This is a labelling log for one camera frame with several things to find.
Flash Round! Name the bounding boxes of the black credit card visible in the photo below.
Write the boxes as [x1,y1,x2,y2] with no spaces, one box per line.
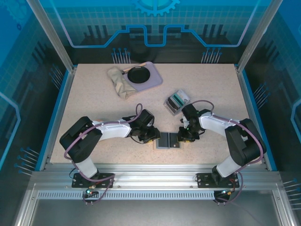
[169,133,182,149]

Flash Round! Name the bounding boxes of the beige card holder wallet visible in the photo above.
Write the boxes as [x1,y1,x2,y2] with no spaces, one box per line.
[153,131,184,150]

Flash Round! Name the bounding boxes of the grey box with green contents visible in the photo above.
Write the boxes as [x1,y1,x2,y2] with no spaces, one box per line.
[163,89,191,117]

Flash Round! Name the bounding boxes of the teal card stack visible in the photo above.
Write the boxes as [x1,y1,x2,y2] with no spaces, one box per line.
[172,93,187,105]

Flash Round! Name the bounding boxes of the silver VIP card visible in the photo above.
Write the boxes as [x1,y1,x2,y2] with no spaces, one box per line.
[177,89,190,101]

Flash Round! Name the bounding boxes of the beige crumpled cloth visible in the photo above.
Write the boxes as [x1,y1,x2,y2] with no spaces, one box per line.
[107,66,138,100]

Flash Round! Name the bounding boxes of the lavender plastic tray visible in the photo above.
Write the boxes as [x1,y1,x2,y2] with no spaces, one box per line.
[122,61,164,91]

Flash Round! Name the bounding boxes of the black round plate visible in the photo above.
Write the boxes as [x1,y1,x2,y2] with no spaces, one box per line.
[127,66,151,84]

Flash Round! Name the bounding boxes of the wooden stick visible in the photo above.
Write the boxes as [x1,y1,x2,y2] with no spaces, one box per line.
[121,62,148,74]

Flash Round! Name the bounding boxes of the grey metal panel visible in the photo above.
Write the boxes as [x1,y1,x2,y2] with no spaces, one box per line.
[29,199,284,226]

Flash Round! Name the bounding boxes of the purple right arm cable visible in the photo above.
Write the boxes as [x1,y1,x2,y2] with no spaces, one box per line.
[190,99,264,206]

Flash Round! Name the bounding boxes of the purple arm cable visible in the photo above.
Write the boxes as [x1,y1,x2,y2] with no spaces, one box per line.
[190,99,264,206]
[63,103,143,206]

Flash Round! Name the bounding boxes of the aluminium frame rail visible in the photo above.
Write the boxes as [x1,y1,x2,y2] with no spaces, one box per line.
[30,163,283,192]

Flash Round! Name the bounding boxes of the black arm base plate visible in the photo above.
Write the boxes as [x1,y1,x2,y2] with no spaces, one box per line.
[71,172,115,189]
[196,172,241,189]

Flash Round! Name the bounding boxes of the slotted grey cable duct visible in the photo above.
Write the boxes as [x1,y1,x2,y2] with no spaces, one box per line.
[37,191,216,199]

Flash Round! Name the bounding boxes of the aluminium side rail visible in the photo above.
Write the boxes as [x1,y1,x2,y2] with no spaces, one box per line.
[236,67,271,172]
[39,67,78,172]

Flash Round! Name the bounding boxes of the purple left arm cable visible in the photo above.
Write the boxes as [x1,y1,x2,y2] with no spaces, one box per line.
[63,103,143,206]

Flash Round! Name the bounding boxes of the aluminium frame post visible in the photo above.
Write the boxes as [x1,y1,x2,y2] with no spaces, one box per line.
[236,0,285,73]
[25,0,78,73]

